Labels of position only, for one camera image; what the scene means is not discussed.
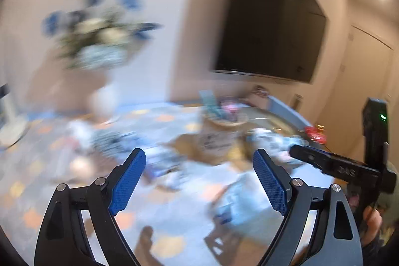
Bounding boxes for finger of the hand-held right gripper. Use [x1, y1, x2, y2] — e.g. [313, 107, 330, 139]
[289, 144, 331, 172]

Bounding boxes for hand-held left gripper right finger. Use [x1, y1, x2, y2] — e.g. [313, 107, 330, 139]
[252, 148, 365, 266]

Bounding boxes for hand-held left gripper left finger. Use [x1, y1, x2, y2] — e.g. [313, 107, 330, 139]
[34, 148, 147, 266]

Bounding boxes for person's right hand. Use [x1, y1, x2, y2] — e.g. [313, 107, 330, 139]
[362, 207, 385, 246]

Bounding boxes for small red object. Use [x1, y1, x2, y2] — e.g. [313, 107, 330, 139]
[305, 125, 329, 143]

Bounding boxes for blue floral tissue pack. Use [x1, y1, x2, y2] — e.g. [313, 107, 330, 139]
[209, 174, 261, 224]

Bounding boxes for beige door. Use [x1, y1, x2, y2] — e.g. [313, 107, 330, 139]
[330, 24, 395, 129]

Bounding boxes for bamboo pen holder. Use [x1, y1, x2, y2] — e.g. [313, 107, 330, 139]
[199, 116, 250, 165]

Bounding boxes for fan pattern tablecloth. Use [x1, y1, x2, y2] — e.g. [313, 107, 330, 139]
[0, 102, 343, 266]

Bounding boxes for white ribbed vase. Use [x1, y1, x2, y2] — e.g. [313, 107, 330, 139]
[90, 82, 120, 123]

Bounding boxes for black television screen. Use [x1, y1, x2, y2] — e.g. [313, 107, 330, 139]
[213, 0, 327, 84]

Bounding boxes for blue white artificial flowers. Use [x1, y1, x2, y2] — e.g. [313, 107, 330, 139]
[42, 0, 163, 70]

